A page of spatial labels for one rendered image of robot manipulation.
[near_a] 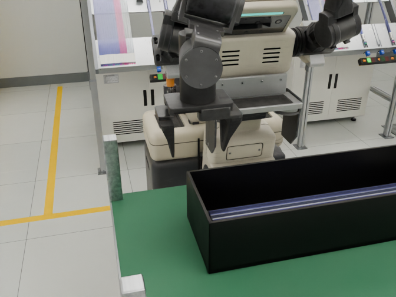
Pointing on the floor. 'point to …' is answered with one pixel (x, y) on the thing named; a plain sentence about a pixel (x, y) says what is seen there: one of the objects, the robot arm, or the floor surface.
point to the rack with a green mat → (389, 267)
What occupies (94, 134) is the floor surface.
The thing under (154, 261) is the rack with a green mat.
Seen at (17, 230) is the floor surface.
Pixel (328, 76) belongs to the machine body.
